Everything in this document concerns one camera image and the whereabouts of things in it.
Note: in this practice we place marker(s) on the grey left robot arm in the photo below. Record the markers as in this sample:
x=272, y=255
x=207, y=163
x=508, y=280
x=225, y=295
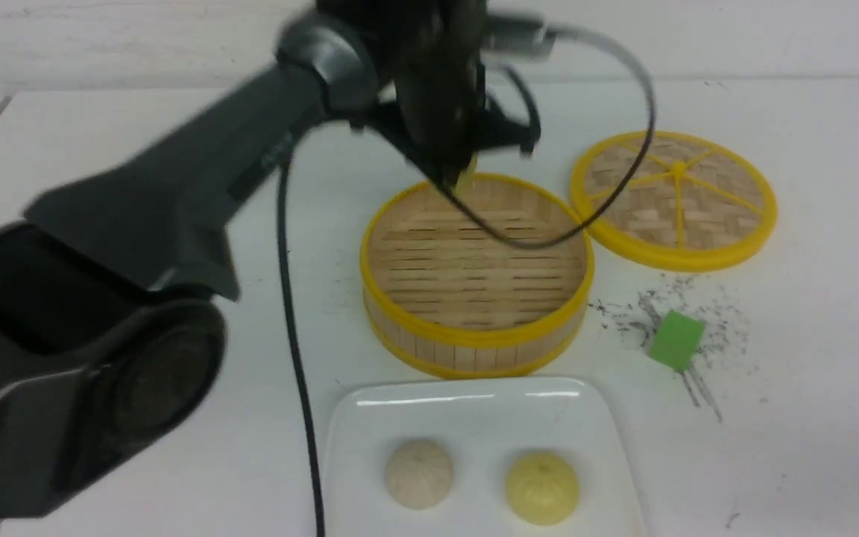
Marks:
x=109, y=337

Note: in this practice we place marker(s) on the green cube block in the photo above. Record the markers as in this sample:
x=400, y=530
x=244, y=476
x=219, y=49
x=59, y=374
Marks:
x=676, y=341

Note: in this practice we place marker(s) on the pale white steamed bun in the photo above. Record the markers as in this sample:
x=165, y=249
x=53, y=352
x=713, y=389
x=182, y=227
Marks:
x=419, y=474

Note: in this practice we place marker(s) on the white rectangular plate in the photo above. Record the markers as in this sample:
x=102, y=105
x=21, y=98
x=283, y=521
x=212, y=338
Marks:
x=484, y=425

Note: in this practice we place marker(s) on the yellow steamed bun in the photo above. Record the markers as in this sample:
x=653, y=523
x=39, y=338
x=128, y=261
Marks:
x=542, y=488
x=465, y=178

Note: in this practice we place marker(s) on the bamboo steamer basket yellow rim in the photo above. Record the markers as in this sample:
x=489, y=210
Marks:
x=445, y=298

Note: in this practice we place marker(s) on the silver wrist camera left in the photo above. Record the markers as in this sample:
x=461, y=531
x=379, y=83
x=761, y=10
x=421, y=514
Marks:
x=516, y=35

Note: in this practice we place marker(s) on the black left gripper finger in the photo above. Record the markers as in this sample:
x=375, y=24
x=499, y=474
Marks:
x=445, y=169

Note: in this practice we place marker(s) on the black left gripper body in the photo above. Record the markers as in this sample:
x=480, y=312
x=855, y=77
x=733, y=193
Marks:
x=430, y=53

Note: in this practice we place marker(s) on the bamboo steamer lid yellow rim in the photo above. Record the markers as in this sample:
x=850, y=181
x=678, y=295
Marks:
x=692, y=206

